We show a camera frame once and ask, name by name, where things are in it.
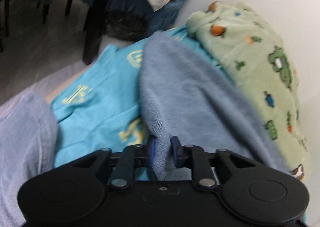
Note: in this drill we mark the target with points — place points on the white table with dark top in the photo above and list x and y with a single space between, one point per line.
97 17

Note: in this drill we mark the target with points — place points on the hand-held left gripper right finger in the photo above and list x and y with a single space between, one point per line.
175 152

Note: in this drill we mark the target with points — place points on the blue denim jeans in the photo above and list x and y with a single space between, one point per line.
187 92

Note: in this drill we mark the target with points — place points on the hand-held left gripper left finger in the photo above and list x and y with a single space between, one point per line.
153 152

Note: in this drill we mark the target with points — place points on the teal printed bed sheet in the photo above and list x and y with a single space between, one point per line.
100 87

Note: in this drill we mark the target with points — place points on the green printed fleece blanket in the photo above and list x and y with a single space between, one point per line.
262 67

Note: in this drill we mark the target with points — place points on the black trash bin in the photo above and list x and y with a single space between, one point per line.
125 26

